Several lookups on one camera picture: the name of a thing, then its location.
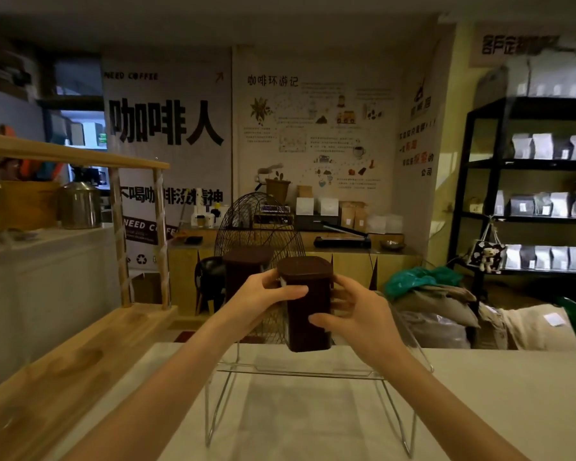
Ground person's right hand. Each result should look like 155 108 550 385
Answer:
309 274 407 368

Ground person's left hand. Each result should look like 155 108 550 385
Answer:
218 269 310 339

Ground dark brown square canister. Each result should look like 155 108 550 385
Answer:
277 256 335 354
222 246 275 303

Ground person's left forearm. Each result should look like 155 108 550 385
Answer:
60 313 250 461

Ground person's right forearm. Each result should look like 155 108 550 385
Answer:
365 348 532 461

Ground wooden counter cabinet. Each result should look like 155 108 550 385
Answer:
167 227 424 318

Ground black heat sealer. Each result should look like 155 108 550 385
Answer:
313 223 372 249

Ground black stool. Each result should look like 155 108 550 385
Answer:
194 255 227 316

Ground brown bucket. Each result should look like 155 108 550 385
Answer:
265 178 292 205

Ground grey burlap sack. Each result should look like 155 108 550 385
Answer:
393 284 482 350

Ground white boxes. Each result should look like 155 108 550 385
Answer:
366 214 404 235

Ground illustrated coffee journey poster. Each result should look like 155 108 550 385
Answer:
231 47 405 227

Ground hanging plush toy charm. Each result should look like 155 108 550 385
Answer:
467 220 508 275

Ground white cloth sack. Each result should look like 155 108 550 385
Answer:
478 302 576 352

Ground narrow poster with red lettering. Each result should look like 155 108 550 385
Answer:
395 67 443 245

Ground white poster with black lettering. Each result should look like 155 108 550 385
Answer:
101 56 233 272

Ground black metal shelving unit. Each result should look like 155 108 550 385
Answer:
447 96 576 295

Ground light wooden shelf stand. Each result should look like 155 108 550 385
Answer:
0 132 179 461

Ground row of white coffee bags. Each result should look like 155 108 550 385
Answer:
504 244 576 272
511 133 576 162
493 189 576 220

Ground silver metal canister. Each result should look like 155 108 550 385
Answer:
59 181 103 230

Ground orange and teal utensils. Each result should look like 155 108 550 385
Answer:
0 124 67 182

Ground yellow round container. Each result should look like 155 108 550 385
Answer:
0 179 61 232

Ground cluttered storage shelf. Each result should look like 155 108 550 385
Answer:
0 36 109 188

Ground pile of large white bags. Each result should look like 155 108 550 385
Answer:
476 49 576 99

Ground clear wire-legged display rack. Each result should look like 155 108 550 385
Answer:
204 292 436 459

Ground black wire fan cage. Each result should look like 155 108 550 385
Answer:
214 192 307 344

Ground wall sign with dark lettering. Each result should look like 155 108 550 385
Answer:
469 23 576 69

